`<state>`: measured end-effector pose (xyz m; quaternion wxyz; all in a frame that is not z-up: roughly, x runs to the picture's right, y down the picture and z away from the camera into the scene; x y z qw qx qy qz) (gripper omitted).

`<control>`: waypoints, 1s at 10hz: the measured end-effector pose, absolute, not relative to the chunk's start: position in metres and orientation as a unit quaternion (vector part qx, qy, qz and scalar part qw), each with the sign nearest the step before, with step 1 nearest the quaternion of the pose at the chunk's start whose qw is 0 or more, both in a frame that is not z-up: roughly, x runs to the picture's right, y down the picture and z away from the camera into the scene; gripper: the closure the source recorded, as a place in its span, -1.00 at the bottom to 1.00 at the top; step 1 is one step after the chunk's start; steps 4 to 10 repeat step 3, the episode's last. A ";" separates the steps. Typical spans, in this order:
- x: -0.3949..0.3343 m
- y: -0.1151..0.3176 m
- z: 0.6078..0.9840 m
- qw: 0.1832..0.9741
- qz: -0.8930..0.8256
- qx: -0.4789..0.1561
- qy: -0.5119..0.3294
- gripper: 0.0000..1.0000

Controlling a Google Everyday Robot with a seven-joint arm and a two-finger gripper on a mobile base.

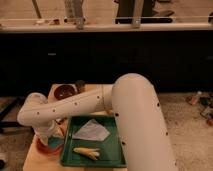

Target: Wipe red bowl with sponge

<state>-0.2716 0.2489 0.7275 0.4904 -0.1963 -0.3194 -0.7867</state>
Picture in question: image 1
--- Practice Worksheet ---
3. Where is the teal sponge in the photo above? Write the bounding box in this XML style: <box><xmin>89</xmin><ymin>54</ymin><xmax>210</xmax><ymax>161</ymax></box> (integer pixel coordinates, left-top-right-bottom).
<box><xmin>48</xmin><ymin>137</ymin><xmax>64</xmax><ymax>149</ymax></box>

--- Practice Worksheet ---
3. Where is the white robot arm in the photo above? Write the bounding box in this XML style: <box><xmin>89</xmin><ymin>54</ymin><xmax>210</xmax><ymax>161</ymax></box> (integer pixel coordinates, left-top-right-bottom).
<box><xmin>17</xmin><ymin>73</ymin><xmax>178</xmax><ymax>171</ymax></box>

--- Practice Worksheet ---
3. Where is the dark red bowl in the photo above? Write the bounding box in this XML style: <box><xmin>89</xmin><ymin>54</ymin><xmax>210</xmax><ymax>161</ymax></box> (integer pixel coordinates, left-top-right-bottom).
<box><xmin>54</xmin><ymin>84</ymin><xmax>76</xmax><ymax>100</ymax></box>

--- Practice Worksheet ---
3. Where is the small dark cup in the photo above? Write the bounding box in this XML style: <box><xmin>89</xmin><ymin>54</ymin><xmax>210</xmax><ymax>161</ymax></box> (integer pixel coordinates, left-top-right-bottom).
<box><xmin>75</xmin><ymin>80</ymin><xmax>85</xmax><ymax>93</ymax></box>

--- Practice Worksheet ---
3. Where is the white folded cloth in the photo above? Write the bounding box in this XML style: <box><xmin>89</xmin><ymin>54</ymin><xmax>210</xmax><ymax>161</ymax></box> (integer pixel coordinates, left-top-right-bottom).
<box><xmin>73</xmin><ymin>119</ymin><xmax>110</xmax><ymax>141</ymax></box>

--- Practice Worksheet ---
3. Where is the green plastic tray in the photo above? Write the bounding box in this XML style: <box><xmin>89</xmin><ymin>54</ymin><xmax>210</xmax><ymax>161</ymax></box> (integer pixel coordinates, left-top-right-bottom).
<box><xmin>60</xmin><ymin>115</ymin><xmax>126</xmax><ymax>168</ymax></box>

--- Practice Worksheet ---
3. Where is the bottle on floor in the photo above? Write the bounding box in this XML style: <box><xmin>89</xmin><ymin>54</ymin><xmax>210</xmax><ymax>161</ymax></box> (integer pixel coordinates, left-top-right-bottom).
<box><xmin>191</xmin><ymin>91</ymin><xmax>202</xmax><ymax>105</ymax></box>

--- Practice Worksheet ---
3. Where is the black cabinet wall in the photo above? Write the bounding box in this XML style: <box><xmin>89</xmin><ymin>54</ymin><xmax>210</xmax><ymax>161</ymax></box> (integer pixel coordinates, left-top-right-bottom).
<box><xmin>0</xmin><ymin>31</ymin><xmax>213</xmax><ymax>96</ymax></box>

